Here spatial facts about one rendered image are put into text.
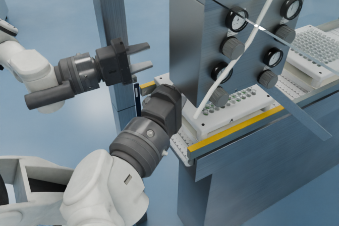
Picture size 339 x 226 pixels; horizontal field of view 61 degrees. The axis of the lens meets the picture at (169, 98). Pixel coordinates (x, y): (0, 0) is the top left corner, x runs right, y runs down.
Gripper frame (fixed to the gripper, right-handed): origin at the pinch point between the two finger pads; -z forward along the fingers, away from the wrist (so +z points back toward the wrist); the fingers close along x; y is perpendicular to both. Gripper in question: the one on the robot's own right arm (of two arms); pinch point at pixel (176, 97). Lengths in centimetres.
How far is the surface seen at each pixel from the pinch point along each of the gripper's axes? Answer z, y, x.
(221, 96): 2.1, 10.2, -6.6
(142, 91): -12.7, -18.3, 16.0
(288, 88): -38.4, 19.8, 20.2
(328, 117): -56, 37, 43
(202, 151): -1.0, 6.3, 16.2
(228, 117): -9.8, 9.1, 11.4
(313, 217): -47, 50, 101
